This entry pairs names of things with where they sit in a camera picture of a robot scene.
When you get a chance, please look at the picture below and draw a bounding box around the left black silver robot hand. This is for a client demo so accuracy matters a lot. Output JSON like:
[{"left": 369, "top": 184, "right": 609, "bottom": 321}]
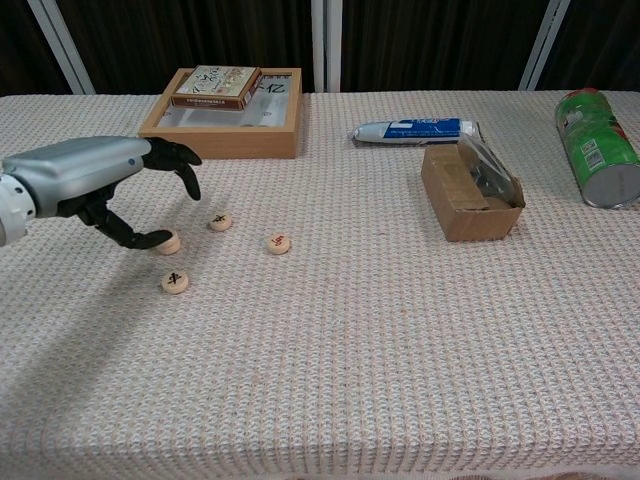
[{"left": 2, "top": 135, "right": 203, "bottom": 251}]

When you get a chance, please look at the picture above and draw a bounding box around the dark pleated curtain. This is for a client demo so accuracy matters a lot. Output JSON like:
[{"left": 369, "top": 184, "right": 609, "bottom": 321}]
[
  {"left": 54, "top": 0, "right": 316, "bottom": 95},
  {"left": 0, "top": 0, "right": 76, "bottom": 96},
  {"left": 537, "top": 0, "right": 640, "bottom": 92},
  {"left": 339, "top": 0, "right": 551, "bottom": 94}
]

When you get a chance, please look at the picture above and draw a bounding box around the brown calligraphy card box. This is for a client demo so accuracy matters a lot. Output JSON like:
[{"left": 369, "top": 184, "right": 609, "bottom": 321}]
[{"left": 170, "top": 64, "right": 263, "bottom": 111}]

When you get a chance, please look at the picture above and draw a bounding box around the beige woven tablecloth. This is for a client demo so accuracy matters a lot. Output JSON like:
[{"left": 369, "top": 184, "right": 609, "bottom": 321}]
[{"left": 0, "top": 89, "right": 640, "bottom": 480}]

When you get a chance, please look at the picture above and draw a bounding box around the blue white toothpaste tube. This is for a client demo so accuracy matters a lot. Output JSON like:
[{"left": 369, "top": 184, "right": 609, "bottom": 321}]
[{"left": 352, "top": 117, "right": 479, "bottom": 149}]

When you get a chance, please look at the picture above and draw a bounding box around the open brown cardboard box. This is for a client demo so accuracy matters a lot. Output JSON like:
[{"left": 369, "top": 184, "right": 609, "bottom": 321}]
[{"left": 420, "top": 143, "right": 526, "bottom": 243}]

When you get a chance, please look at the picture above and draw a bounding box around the clear plastic bag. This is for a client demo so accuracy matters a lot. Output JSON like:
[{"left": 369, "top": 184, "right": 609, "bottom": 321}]
[{"left": 457, "top": 132, "right": 521, "bottom": 207}]

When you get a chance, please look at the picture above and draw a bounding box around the green chip can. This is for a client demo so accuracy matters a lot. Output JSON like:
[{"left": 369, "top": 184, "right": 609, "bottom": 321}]
[{"left": 554, "top": 87, "right": 640, "bottom": 210}]

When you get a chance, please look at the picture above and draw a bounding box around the white frame post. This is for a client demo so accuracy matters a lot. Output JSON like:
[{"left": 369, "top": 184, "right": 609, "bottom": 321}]
[
  {"left": 518, "top": 0, "right": 572, "bottom": 92},
  {"left": 309, "top": 0, "right": 344, "bottom": 94},
  {"left": 27, "top": 0, "right": 97, "bottom": 96}
]

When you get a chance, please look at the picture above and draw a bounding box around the square wooden frame tray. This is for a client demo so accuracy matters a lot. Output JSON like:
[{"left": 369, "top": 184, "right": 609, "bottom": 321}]
[{"left": 137, "top": 67, "right": 304, "bottom": 160}]

